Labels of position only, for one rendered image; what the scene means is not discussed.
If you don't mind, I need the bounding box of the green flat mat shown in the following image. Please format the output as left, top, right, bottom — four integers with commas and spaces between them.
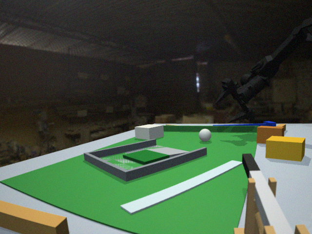
0, 131, 257, 234

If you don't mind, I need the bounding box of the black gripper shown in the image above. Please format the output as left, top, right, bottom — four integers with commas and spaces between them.
215, 78, 257, 123

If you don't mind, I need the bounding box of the white golf ball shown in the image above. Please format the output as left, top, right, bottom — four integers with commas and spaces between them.
199, 129, 211, 141

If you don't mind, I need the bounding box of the white flat strip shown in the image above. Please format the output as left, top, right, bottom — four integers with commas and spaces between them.
120, 160, 243, 214

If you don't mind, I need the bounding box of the yellow rectangular block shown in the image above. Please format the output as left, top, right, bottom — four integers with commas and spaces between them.
265, 136, 306, 162

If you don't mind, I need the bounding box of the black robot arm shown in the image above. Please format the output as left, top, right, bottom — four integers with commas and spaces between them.
234, 17, 312, 93

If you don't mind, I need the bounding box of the brown block with orange top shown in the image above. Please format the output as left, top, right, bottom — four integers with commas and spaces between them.
0, 200, 69, 234
256, 124, 286, 144

